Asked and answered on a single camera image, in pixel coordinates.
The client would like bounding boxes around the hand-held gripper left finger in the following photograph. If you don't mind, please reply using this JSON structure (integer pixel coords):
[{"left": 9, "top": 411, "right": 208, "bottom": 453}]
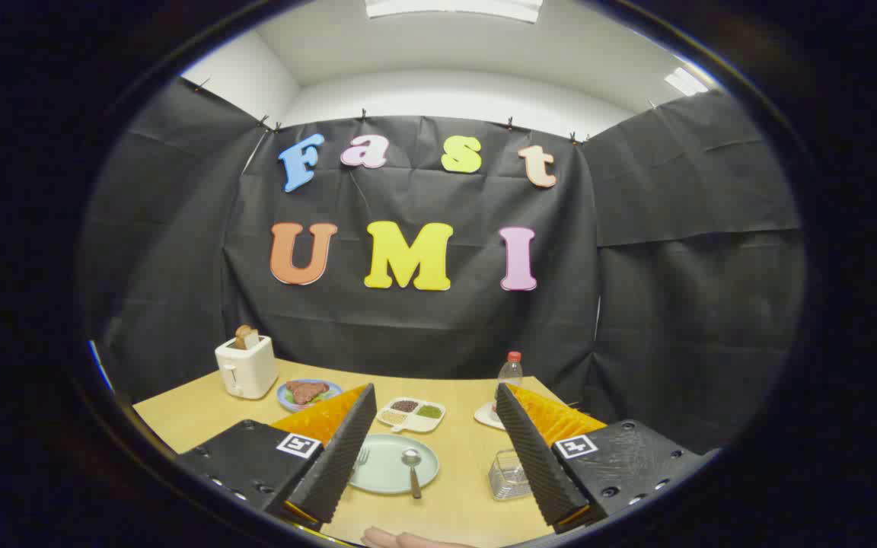
[{"left": 176, "top": 383, "right": 378, "bottom": 532}]

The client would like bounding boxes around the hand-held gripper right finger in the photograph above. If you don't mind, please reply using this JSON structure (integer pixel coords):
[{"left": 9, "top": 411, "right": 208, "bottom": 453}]
[{"left": 495, "top": 382, "right": 721, "bottom": 534}]

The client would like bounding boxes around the metal spoon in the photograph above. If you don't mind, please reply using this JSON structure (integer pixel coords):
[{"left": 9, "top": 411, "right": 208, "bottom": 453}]
[{"left": 400, "top": 448, "right": 424, "bottom": 500}]

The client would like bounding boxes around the pale green plate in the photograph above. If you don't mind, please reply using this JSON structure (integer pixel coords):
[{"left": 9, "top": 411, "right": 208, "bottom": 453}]
[{"left": 347, "top": 434, "right": 440, "bottom": 495}]

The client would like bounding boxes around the white square coaster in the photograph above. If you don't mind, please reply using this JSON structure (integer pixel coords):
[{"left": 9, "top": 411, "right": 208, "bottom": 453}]
[{"left": 474, "top": 401, "right": 508, "bottom": 432}]

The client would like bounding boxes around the meat with greens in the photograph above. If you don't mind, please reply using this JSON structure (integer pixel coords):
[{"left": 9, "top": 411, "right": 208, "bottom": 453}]
[{"left": 286, "top": 381, "right": 330, "bottom": 405}]

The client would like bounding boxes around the blue plate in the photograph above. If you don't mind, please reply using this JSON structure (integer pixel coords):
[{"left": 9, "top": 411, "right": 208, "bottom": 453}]
[{"left": 276, "top": 378, "right": 343, "bottom": 413}]

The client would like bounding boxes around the red capped water bottle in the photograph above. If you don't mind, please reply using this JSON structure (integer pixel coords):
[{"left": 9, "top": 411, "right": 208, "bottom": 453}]
[{"left": 497, "top": 351, "right": 524, "bottom": 393}]

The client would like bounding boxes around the white divided dish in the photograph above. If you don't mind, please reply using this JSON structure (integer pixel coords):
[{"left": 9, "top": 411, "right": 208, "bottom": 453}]
[{"left": 376, "top": 397, "right": 447, "bottom": 435}]

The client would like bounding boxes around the white toaster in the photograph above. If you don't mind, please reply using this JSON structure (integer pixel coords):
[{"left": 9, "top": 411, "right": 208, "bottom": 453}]
[{"left": 215, "top": 335, "right": 279, "bottom": 400}]

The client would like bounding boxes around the black backdrop cloth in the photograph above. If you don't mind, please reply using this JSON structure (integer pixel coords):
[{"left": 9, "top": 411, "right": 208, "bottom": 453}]
[{"left": 77, "top": 76, "right": 808, "bottom": 457}]

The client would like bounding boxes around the small ceiling light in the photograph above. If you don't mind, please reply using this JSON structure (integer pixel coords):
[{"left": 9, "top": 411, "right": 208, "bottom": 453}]
[{"left": 665, "top": 66, "right": 710, "bottom": 97}]

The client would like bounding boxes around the long ceiling light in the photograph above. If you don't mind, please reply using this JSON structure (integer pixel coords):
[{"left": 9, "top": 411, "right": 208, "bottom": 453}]
[{"left": 365, "top": 0, "right": 544, "bottom": 24}]

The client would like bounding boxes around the metal wire basket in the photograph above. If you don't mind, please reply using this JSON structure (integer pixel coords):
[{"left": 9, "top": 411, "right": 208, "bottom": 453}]
[{"left": 488, "top": 449, "right": 534, "bottom": 502}]

